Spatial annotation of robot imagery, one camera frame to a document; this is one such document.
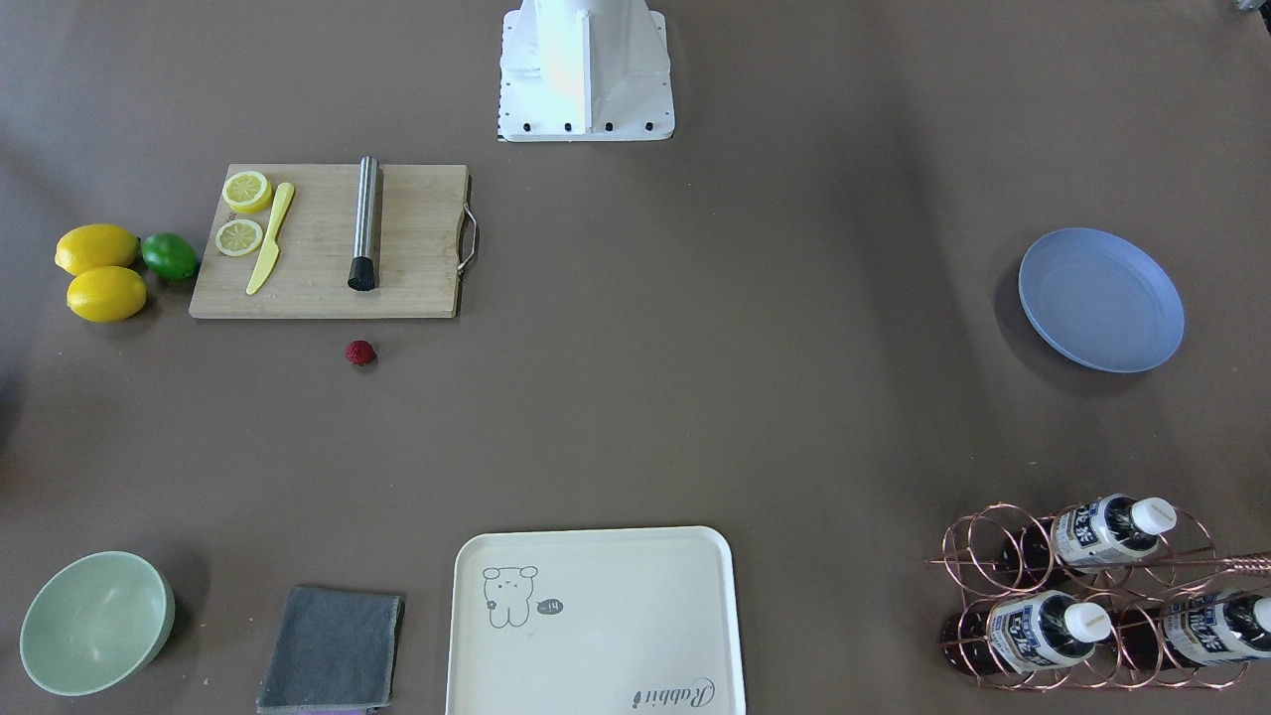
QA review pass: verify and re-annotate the blue plate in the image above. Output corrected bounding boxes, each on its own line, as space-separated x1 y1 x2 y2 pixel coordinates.
1017 227 1188 373

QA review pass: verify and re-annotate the red strawberry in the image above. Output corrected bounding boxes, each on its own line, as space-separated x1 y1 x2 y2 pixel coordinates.
344 340 377 366

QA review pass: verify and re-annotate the wooden cutting board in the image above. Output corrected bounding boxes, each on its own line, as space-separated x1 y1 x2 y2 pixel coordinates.
188 164 472 320

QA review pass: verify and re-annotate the cream rabbit tray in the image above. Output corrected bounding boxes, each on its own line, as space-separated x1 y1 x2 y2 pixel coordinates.
446 525 749 714

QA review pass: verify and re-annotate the steel muddler with black tip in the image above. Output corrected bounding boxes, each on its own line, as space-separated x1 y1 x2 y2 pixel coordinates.
347 155 383 291

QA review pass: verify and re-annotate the yellow plastic knife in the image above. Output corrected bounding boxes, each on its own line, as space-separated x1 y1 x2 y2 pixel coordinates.
245 182 296 295

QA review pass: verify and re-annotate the grey folded cloth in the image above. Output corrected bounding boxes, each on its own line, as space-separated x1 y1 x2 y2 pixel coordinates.
257 587 403 714

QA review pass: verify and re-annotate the lemon half slice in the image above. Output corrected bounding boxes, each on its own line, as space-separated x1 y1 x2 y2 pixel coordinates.
221 169 275 215

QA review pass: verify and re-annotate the green lime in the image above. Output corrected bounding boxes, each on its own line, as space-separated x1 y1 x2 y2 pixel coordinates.
139 232 200 279

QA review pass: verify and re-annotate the dark drink bottle white cap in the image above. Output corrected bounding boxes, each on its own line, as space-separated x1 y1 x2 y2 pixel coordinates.
995 494 1179 589

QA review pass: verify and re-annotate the whole yellow lemon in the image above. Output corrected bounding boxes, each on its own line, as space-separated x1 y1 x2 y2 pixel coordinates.
67 265 147 323
53 224 140 276

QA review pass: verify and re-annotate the pale green bowl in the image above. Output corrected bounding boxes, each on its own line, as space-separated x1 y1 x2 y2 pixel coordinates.
20 551 175 697

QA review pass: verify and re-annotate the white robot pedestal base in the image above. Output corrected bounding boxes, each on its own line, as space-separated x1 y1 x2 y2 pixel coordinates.
496 1 676 142

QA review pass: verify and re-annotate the copper wire bottle rack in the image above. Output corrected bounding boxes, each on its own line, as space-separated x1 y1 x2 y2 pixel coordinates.
933 502 1268 692

